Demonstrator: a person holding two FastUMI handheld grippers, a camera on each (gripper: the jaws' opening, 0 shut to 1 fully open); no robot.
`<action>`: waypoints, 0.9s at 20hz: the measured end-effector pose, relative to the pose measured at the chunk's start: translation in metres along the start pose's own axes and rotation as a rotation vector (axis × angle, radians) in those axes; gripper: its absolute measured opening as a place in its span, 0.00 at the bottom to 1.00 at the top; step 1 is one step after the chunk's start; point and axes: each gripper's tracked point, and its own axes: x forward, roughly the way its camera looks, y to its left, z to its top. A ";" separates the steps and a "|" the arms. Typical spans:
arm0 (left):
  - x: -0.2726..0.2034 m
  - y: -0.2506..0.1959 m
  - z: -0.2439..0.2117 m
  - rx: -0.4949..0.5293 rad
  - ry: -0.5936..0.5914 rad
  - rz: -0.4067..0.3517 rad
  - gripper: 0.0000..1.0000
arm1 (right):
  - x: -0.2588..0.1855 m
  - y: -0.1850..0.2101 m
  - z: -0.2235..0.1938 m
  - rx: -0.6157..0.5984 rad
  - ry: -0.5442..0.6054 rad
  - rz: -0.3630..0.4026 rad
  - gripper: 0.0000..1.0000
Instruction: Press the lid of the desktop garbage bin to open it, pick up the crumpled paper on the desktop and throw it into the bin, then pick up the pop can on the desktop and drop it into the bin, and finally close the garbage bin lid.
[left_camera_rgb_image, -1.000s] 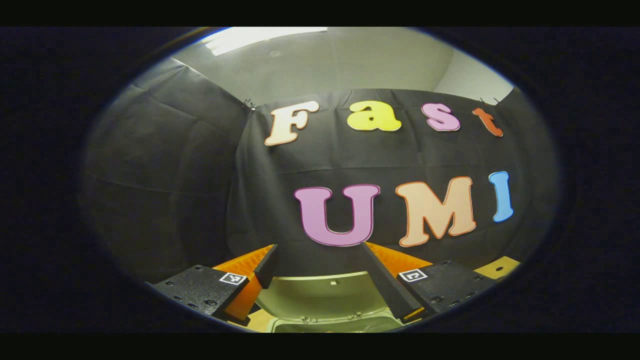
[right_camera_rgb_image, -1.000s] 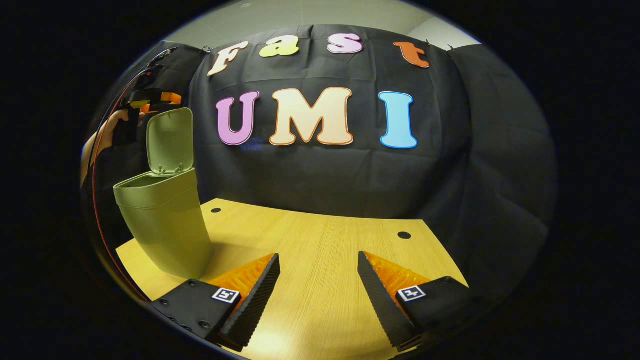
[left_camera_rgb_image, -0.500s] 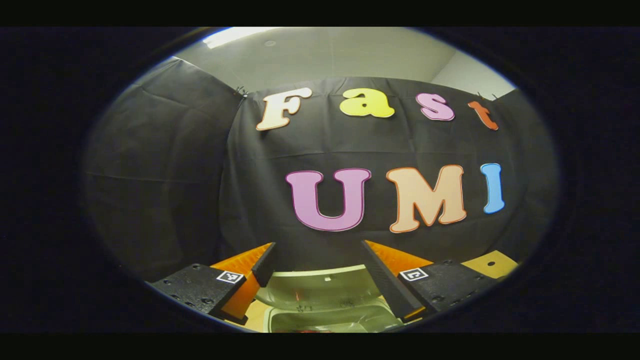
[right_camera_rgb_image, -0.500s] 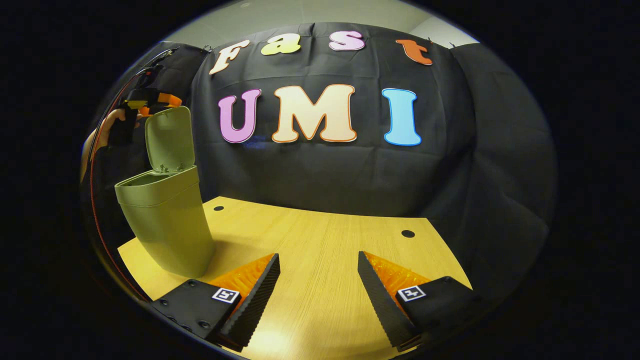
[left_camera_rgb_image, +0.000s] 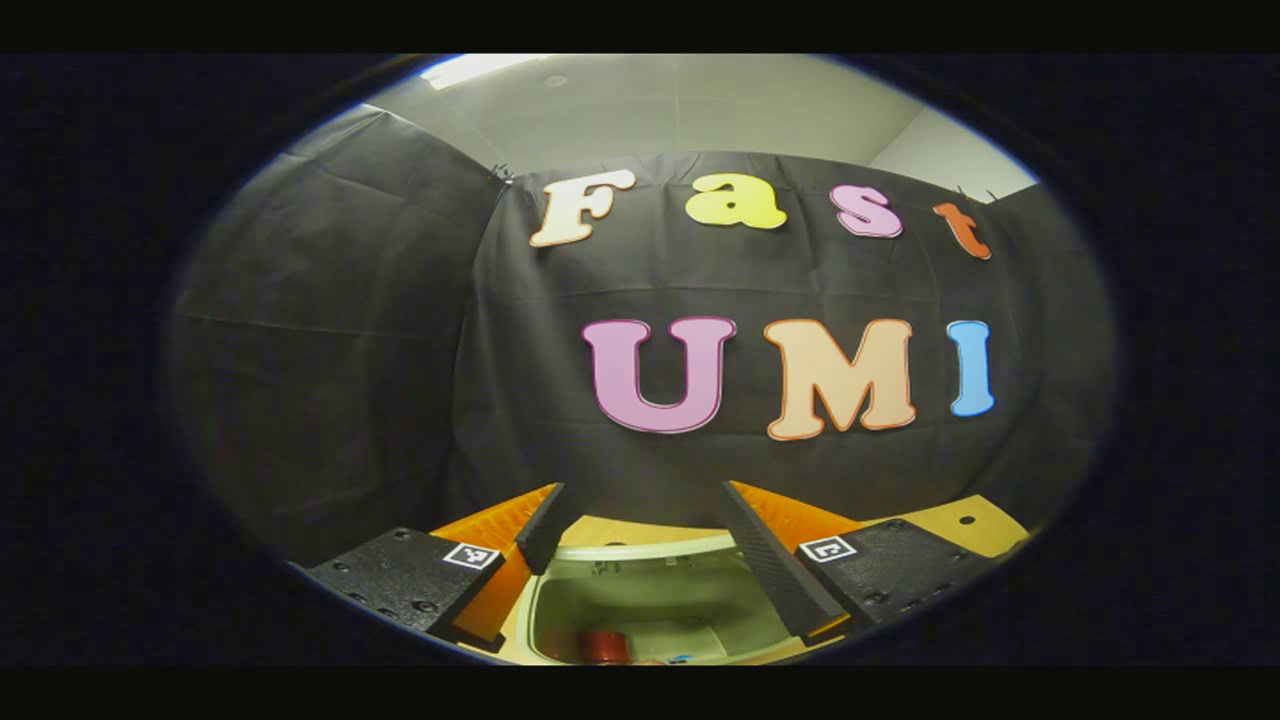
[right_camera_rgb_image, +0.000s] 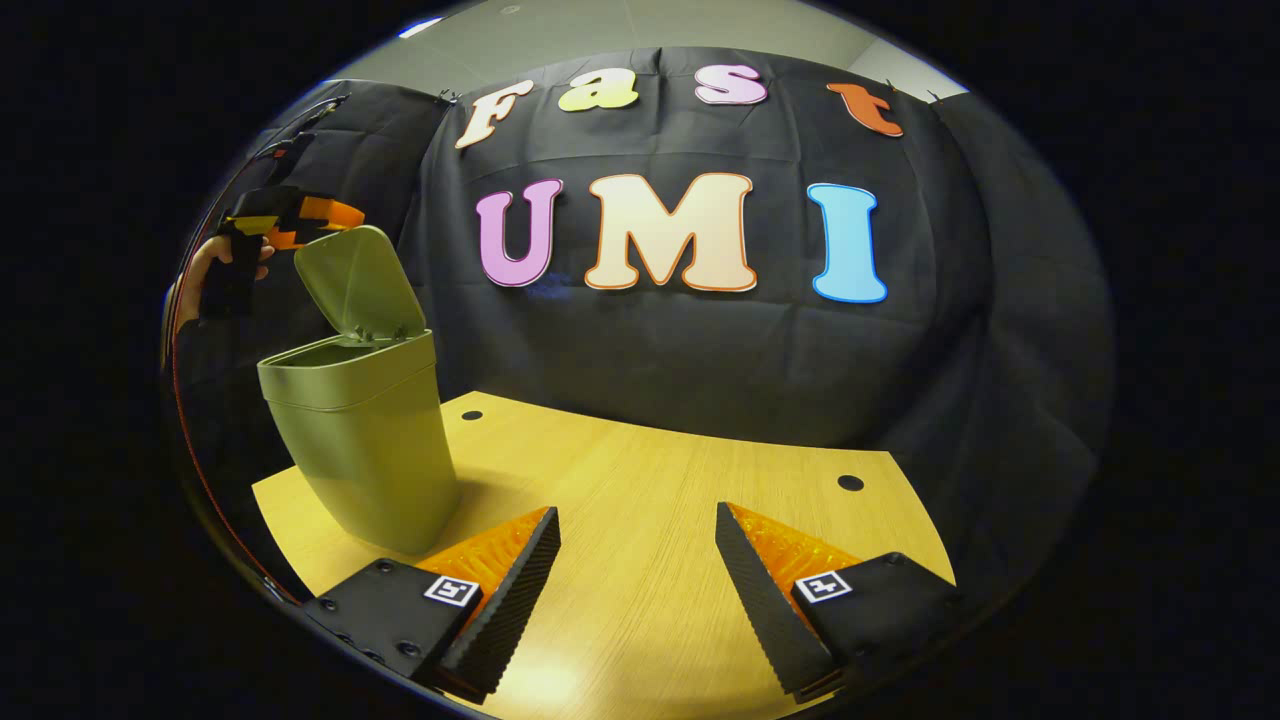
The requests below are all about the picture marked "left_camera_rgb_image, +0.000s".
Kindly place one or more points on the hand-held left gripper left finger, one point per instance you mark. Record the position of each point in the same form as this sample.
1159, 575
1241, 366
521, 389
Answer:
540, 530

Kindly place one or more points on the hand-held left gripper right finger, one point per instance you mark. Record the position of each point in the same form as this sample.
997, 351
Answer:
775, 570

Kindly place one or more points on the light green desktop garbage bin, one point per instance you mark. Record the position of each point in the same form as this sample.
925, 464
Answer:
650, 610

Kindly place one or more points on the red pop can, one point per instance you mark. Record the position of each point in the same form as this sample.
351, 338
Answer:
607, 648

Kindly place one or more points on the wooden desktop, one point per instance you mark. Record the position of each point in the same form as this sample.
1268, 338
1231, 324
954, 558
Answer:
920, 530

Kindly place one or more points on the black backdrop cloth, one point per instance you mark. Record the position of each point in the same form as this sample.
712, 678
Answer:
350, 350

